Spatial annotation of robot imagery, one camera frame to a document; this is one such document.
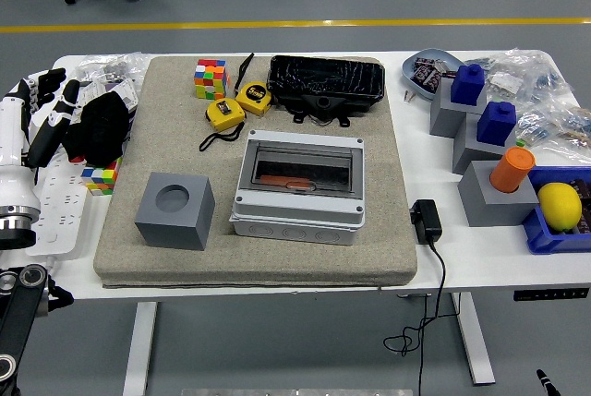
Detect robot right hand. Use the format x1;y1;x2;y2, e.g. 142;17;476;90
537;369;558;396

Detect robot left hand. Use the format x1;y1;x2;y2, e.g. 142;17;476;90
0;67;82;212

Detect grey block with round hole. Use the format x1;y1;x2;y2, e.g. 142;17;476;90
456;160;541;229
134;172;216;252

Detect orange cylinder battery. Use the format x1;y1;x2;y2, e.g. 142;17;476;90
259;174;315;189
488;146;537;194

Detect grey box with clear lid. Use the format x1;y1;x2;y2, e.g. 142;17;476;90
229;128;367;247

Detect white power strip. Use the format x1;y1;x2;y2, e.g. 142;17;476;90
25;150;89;258

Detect white table leg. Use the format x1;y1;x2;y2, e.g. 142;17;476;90
122;302;159;396
450;292;496;387

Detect multicoloured puzzle cube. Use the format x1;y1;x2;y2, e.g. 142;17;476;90
193;58;230;101
80;155;124;197

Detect black table control panel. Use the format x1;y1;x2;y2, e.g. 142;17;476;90
513;288;591;303

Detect black cloth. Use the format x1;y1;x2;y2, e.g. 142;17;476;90
62;92;135;167

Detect white socket package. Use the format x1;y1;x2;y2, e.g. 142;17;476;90
78;79;139;114

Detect blue plastic bin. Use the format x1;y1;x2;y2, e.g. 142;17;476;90
522;165;591;257

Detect clear bag of parts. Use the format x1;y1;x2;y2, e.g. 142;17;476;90
465;47;576;106
514;100;591;166
68;52;151;92

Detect yellow lemon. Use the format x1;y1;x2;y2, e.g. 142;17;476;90
537;182;583;233

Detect dark brown packets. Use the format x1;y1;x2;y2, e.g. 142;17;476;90
570;177;591;235

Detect black power adapter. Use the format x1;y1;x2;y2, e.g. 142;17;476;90
410;198;443;245

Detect small yellow tape measure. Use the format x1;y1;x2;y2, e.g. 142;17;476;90
198;97;247;152

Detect large yellow tape measure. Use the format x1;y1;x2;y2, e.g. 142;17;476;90
233;52;272;115

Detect blue plastic block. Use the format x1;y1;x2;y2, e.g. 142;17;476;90
475;100;517;147
450;63;487;106

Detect grey-brown mat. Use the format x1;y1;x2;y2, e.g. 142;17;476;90
93;54;419;290

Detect black plastic tray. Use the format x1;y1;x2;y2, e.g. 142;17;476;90
266;54;387;114

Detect dark snack packets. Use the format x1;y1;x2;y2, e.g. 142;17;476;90
412;56;458;92

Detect blue-grey bowl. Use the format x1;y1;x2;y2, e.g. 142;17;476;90
400;48;467;102

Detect black adapter cord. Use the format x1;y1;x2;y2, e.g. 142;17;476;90
383;238;448;396

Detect black mount bracket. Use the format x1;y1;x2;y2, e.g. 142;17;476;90
279;93;370;128

